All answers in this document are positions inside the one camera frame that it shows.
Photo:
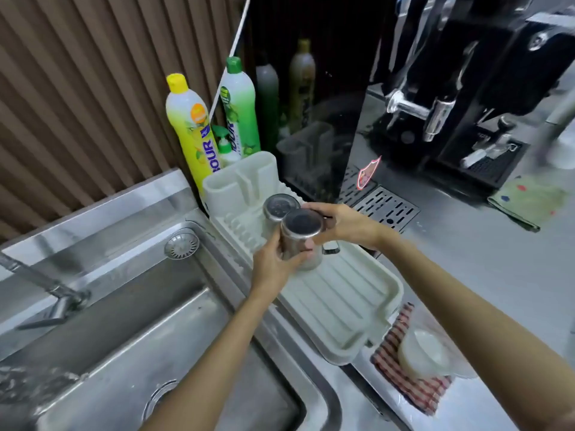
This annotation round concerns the steel faucet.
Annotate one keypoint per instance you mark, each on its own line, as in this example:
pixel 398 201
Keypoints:
pixel 49 289

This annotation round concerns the white plastic bowl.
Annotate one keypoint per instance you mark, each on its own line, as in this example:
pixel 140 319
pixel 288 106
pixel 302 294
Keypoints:
pixel 422 354

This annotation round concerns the white plastic dish rack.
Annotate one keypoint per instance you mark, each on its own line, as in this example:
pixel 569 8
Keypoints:
pixel 341 300

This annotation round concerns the person's left thumb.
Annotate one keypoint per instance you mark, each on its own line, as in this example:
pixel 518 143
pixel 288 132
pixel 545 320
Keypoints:
pixel 298 258

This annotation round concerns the person's left hand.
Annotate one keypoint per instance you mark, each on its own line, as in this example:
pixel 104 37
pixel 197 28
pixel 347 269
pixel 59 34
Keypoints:
pixel 267 269

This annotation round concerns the steel cup with dark lid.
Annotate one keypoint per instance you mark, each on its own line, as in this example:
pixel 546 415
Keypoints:
pixel 300 240
pixel 278 207

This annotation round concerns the round steel sink strainer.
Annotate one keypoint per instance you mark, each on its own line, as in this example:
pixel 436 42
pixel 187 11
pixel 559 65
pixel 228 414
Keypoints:
pixel 181 244

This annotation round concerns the thin white rod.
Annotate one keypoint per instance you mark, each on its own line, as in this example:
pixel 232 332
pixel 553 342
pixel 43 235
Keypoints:
pixel 231 49

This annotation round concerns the person's right forearm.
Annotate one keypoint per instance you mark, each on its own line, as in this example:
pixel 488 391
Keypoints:
pixel 476 323

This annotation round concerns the steel portafilter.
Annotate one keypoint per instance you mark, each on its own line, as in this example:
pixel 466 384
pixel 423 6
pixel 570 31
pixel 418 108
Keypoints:
pixel 489 148

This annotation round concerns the green dotted cloth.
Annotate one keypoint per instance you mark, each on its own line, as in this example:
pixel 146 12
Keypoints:
pixel 528 201

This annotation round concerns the steel drip tray grille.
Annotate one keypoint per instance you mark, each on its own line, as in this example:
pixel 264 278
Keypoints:
pixel 386 208

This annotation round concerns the small green pump bottle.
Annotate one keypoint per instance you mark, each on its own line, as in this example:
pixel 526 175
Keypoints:
pixel 224 145

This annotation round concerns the person's right fingers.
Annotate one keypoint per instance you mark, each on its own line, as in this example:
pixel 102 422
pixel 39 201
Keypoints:
pixel 320 213

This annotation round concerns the yellow-capped dish soap bottle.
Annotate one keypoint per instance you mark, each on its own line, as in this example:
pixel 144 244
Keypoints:
pixel 193 130

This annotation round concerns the black espresso machine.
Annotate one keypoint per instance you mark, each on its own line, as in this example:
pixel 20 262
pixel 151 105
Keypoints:
pixel 494 76

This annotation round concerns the person's right hand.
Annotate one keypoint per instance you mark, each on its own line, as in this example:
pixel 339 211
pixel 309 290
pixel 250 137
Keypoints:
pixel 352 226

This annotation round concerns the red checked cloth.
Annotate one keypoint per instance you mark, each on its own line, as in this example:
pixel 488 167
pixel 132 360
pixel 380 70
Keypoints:
pixel 420 392

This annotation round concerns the stainless steel sink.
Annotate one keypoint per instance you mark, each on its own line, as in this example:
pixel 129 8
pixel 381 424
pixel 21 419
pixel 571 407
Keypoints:
pixel 134 318

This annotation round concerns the green-capped dish soap bottle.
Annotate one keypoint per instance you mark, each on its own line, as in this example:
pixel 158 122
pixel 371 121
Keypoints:
pixel 240 112

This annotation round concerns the person's left forearm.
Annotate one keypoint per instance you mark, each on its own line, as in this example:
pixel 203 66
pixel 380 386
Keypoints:
pixel 215 368

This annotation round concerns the black glossy appliance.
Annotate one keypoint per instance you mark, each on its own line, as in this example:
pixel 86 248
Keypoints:
pixel 323 76

